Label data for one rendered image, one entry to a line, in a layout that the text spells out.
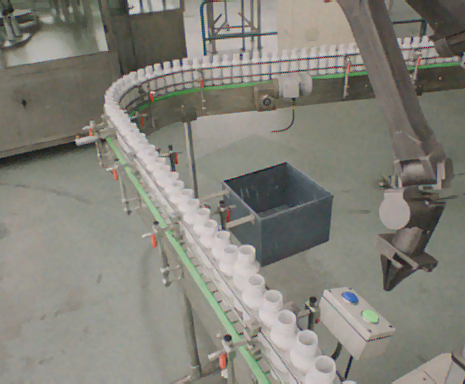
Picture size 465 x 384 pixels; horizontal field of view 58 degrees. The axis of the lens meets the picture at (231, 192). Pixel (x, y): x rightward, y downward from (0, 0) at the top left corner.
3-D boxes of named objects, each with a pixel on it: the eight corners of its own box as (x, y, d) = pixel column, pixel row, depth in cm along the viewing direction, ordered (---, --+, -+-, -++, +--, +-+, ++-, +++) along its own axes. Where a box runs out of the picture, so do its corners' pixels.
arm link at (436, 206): (455, 200, 75) (427, 186, 79) (435, 201, 71) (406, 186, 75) (438, 233, 77) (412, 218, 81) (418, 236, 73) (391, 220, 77)
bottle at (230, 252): (226, 312, 103) (222, 260, 94) (219, 295, 108) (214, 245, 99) (249, 305, 105) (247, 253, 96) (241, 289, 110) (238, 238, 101)
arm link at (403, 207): (453, 156, 74) (407, 161, 81) (417, 155, 67) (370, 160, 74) (457, 225, 74) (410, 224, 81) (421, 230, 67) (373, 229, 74)
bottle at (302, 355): (320, 407, 82) (326, 352, 73) (289, 406, 82) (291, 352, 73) (316, 379, 87) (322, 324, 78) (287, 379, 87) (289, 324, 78)
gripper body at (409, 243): (413, 272, 74) (431, 237, 72) (372, 241, 82) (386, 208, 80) (435, 270, 78) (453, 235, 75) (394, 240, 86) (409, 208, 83)
